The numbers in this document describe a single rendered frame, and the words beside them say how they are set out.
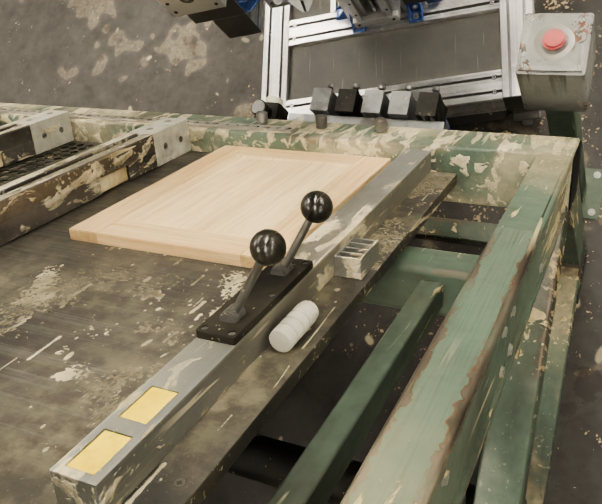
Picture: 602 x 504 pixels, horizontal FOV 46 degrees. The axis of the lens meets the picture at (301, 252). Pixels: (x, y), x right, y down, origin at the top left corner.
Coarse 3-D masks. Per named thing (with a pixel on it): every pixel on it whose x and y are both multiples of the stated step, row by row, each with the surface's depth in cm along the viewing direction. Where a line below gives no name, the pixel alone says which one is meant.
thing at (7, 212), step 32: (160, 128) 148; (64, 160) 131; (96, 160) 131; (128, 160) 139; (160, 160) 148; (0, 192) 117; (32, 192) 118; (64, 192) 124; (96, 192) 132; (0, 224) 113; (32, 224) 119
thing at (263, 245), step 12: (252, 240) 72; (264, 240) 71; (276, 240) 71; (252, 252) 72; (264, 252) 71; (276, 252) 71; (264, 264) 72; (252, 276) 75; (240, 300) 77; (228, 312) 77; (240, 312) 78
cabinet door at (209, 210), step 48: (144, 192) 128; (192, 192) 128; (240, 192) 126; (288, 192) 125; (336, 192) 122; (96, 240) 112; (144, 240) 108; (192, 240) 107; (240, 240) 106; (288, 240) 105
